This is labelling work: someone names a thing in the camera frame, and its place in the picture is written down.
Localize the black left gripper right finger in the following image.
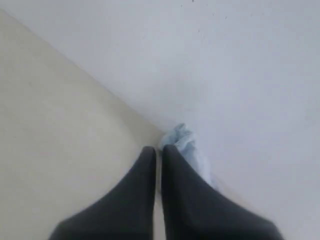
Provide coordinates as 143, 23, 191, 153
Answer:
161, 145, 283, 240

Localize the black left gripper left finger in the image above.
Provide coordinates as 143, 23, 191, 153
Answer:
49, 146, 156, 240

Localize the light blue towel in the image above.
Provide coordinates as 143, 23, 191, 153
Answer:
158, 123, 220, 191

